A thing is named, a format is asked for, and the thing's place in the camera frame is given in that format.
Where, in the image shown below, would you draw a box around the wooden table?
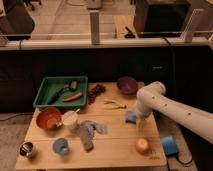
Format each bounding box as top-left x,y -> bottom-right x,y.
15,83 -> 166,171

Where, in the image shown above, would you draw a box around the orange fruit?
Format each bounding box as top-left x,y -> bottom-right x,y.
135,138 -> 150,154

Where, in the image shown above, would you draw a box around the white cup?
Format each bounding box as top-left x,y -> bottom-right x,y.
62,111 -> 78,130

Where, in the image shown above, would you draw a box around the dark red grapes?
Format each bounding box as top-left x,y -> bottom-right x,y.
88,84 -> 106,104

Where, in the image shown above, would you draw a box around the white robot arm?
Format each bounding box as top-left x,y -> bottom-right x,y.
133,81 -> 213,144

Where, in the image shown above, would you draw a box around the grey blue cloth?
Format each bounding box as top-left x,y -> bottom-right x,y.
77,120 -> 107,152

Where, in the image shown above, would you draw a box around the blue box on floor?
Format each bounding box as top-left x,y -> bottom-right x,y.
161,136 -> 179,156

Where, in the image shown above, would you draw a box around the blue sponge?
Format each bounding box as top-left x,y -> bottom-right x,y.
125,111 -> 136,123

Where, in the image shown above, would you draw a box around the red chili pepper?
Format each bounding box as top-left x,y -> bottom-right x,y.
62,92 -> 83,102

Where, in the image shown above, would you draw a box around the black office chair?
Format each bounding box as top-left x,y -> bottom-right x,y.
0,0 -> 35,41

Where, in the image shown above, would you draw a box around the white horizontal rail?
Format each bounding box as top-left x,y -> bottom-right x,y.
0,37 -> 210,51

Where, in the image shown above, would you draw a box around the purple bowl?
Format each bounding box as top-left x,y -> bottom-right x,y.
117,76 -> 138,95

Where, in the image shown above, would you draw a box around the green plastic tray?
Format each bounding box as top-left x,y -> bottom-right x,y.
33,76 -> 88,110

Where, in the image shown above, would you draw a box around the black handled kitchen tool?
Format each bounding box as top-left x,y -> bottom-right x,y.
48,81 -> 78,105

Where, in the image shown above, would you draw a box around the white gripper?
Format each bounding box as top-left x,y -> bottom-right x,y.
133,101 -> 152,132

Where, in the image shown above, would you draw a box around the metal cup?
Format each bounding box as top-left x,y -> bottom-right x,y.
19,142 -> 36,158

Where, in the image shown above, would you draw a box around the grey metal post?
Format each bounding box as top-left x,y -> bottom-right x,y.
90,10 -> 100,45

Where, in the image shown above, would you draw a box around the blue cup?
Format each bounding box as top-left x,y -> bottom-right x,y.
52,138 -> 70,156

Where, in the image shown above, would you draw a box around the orange bowl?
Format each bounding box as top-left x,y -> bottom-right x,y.
36,107 -> 62,130

